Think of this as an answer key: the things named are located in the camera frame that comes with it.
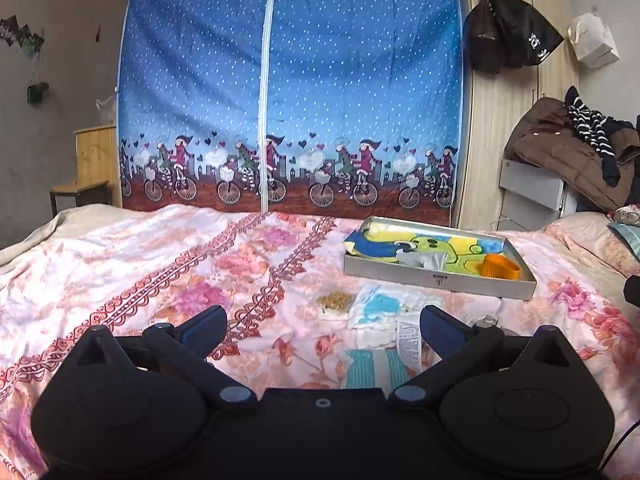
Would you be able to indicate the white drawer cabinet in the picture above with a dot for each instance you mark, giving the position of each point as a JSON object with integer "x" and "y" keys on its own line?
{"x": 530, "y": 185}

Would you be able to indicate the pink floral blanket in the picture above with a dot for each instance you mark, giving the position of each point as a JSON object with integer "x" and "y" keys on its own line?
{"x": 150, "y": 270}

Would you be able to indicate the packet of yellow seeds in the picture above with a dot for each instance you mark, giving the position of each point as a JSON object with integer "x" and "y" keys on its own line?
{"x": 336, "y": 302}

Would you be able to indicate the blue printed fabric wardrobe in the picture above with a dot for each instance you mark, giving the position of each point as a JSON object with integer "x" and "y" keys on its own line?
{"x": 200, "y": 60}

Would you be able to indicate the light wooden wardrobe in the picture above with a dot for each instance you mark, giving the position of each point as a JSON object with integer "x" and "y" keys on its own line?
{"x": 500, "y": 135}

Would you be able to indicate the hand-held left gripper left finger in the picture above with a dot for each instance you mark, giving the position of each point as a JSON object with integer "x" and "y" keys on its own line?
{"x": 205, "y": 329}

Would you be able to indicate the black hanging bag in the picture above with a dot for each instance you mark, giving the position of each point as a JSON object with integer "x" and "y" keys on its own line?
{"x": 520, "y": 30}

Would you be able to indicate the orange cup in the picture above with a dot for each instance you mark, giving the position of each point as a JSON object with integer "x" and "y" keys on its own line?
{"x": 500, "y": 266}

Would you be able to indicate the black white striped garment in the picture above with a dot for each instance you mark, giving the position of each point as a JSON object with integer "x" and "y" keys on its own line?
{"x": 592, "y": 125}

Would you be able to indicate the clear plastic bag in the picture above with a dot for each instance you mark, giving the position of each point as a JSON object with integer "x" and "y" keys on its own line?
{"x": 107, "y": 112}

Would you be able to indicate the teal pillow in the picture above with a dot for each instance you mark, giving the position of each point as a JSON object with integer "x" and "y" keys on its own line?
{"x": 630, "y": 240}

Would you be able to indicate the grey cardboard box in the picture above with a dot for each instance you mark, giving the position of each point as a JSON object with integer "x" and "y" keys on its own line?
{"x": 425, "y": 277}

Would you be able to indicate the brown hanging bag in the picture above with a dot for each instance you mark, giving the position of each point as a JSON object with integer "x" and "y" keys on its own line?
{"x": 482, "y": 40}

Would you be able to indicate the teal striped cloth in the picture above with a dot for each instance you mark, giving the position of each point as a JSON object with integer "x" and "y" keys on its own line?
{"x": 365, "y": 370}

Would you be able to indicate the grey sock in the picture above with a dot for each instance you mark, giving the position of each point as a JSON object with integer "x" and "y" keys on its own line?
{"x": 420, "y": 260}

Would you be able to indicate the floral satin cloth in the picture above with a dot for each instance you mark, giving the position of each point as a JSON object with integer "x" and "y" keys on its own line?
{"x": 627, "y": 214}

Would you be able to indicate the brown padded jacket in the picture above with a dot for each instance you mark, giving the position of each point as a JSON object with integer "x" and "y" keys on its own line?
{"x": 550, "y": 145}

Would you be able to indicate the small wooden cabinet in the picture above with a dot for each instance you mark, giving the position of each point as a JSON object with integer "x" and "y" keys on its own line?
{"x": 95, "y": 160}

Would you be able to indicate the green hanging pot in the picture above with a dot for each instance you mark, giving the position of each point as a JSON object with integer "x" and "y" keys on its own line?
{"x": 37, "y": 94}

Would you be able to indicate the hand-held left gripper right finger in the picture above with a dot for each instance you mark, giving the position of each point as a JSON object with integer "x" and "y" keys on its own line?
{"x": 440, "y": 332}

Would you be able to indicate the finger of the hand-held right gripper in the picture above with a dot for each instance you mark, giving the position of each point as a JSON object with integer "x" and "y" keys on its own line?
{"x": 633, "y": 290}

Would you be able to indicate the wall photo cluster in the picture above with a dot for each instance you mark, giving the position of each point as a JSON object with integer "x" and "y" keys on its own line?
{"x": 15, "y": 32}

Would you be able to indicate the beige floral pillow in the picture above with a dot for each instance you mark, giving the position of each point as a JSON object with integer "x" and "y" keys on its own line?
{"x": 580, "y": 235}

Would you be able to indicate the plain white cloth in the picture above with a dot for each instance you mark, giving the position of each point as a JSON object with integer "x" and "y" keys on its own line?
{"x": 482, "y": 319}

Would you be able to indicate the small wooden table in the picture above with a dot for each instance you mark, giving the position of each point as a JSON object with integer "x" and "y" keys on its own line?
{"x": 80, "y": 187}

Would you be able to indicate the white paper bag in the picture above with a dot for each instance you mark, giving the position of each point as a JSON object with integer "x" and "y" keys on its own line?
{"x": 592, "y": 40}

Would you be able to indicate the yellow blue cartoon cloth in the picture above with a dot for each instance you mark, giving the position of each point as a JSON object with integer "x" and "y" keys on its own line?
{"x": 380, "y": 247}

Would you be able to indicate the white whale print cloth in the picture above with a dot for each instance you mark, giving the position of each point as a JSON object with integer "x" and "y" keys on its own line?
{"x": 375, "y": 310}

